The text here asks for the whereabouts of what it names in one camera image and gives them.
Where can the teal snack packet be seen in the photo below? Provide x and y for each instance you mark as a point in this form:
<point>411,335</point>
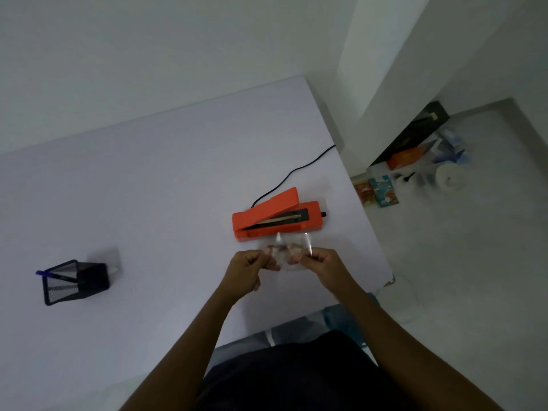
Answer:
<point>384,191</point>

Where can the orange box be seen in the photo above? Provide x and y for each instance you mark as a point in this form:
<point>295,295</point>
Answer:
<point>406,157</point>

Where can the person's left thumb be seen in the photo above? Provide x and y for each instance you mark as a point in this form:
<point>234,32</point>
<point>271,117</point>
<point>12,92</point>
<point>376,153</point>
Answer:
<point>269,253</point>

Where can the blue and white packaging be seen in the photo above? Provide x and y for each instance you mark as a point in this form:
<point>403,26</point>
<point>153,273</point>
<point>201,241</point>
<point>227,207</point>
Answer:
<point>449,145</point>

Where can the person's right forearm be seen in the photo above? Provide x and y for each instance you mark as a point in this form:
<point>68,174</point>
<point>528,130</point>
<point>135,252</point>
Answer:
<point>411,355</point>

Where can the person's dark shirt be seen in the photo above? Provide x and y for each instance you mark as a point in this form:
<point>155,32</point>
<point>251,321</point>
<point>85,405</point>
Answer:
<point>299,374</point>

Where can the person's right thumb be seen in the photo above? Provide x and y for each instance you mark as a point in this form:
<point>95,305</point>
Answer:
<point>299,255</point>

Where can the person's right hand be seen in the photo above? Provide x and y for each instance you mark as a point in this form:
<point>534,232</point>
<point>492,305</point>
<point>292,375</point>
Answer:
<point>327,269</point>

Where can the person's left forearm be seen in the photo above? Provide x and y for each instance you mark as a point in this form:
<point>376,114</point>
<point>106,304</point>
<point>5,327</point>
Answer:
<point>184,353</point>

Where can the black box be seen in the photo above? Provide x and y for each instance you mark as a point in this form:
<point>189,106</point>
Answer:
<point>413,132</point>

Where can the person's blue jeans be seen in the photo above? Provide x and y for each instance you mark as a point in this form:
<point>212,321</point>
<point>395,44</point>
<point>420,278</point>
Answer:
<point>312,325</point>

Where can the orange bag sealer machine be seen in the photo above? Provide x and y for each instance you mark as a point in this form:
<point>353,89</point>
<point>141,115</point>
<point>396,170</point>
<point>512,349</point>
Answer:
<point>276,214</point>

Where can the clear plastic bag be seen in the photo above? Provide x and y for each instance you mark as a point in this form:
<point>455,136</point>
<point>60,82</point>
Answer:
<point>293,247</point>

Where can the black scoop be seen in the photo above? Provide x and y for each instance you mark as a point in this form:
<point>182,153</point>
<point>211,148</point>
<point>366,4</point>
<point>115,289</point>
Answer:
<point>406,177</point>

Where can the person's left hand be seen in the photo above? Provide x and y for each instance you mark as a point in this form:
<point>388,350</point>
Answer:
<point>242,271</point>

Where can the blue pen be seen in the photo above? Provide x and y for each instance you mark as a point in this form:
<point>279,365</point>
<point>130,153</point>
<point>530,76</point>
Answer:
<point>49,275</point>

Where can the red snack packet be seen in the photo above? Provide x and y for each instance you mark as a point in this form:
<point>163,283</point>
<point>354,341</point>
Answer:
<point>364,191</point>

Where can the black mesh pen holder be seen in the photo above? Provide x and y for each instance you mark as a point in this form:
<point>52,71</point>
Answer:
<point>77,281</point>

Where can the white tape roll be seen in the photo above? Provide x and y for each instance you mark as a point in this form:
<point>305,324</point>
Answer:
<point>449,177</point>

